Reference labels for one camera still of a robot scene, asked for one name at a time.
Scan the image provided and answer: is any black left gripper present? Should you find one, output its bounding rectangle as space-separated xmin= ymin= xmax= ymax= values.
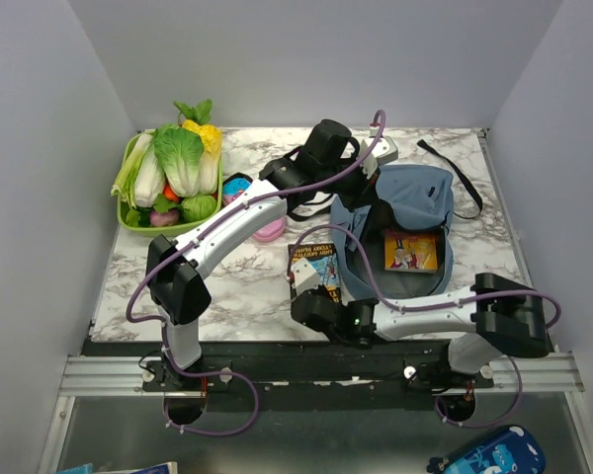
xmin=316 ymin=149 xmax=380 ymax=212

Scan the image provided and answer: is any blue student backpack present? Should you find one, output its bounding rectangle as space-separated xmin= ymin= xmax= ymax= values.
xmin=325 ymin=139 xmax=483 ymax=299

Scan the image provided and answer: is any orange book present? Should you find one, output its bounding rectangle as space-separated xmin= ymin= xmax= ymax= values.
xmin=383 ymin=229 xmax=439 ymax=273

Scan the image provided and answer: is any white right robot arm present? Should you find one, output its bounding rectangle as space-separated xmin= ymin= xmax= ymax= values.
xmin=291 ymin=273 xmax=551 ymax=387

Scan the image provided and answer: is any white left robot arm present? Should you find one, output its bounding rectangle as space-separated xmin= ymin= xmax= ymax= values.
xmin=144 ymin=112 xmax=385 ymax=390

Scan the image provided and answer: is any black cover story book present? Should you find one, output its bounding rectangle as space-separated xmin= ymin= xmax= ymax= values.
xmin=288 ymin=243 xmax=342 ymax=302

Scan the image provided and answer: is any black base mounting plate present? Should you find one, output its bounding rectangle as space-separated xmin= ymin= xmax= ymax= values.
xmin=82 ymin=341 xmax=492 ymax=412

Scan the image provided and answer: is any pink cartoon pencil case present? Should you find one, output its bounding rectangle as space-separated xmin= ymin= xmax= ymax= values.
xmin=221 ymin=172 xmax=287 ymax=243

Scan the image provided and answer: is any yellow leaf napa cabbage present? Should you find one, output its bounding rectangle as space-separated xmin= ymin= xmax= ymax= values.
xmin=174 ymin=99 xmax=222 ymax=195

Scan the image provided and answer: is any round green cabbage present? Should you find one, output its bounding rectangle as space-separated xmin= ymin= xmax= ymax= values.
xmin=180 ymin=194 xmax=217 ymax=222

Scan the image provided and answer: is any green leaf napa cabbage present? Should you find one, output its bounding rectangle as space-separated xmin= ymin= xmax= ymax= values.
xmin=154 ymin=125 xmax=204 ymax=198

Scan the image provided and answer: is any orange carrot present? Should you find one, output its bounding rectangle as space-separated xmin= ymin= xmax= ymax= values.
xmin=163 ymin=184 xmax=180 ymax=202

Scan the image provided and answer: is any purple onion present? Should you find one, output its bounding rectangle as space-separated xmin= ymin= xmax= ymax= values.
xmin=149 ymin=208 xmax=180 ymax=227

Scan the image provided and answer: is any green vegetable basket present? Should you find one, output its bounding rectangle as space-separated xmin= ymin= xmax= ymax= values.
xmin=113 ymin=159 xmax=223 ymax=237

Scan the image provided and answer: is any white green leek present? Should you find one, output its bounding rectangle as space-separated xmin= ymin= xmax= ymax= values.
xmin=111 ymin=132 xmax=153 ymax=208

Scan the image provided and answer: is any blue book at bottom edge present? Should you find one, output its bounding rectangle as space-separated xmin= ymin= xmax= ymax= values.
xmin=58 ymin=461 xmax=179 ymax=474

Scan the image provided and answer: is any blue shark pencil case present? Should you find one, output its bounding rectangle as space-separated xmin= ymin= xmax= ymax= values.
xmin=426 ymin=425 xmax=547 ymax=474

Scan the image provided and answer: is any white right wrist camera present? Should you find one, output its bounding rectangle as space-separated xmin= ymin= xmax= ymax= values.
xmin=292 ymin=258 xmax=320 ymax=296

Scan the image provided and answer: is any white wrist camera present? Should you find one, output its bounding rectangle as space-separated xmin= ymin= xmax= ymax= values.
xmin=292 ymin=258 xmax=320 ymax=296
xmin=361 ymin=136 xmax=398 ymax=179

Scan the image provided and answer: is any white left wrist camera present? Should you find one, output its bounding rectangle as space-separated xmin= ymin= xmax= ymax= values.
xmin=361 ymin=136 xmax=398 ymax=179

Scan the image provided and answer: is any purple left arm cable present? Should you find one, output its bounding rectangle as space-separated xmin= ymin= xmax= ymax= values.
xmin=126 ymin=109 xmax=388 ymax=438

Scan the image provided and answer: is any aluminium rail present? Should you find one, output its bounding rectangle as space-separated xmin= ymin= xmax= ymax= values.
xmin=58 ymin=356 xmax=164 ymax=398

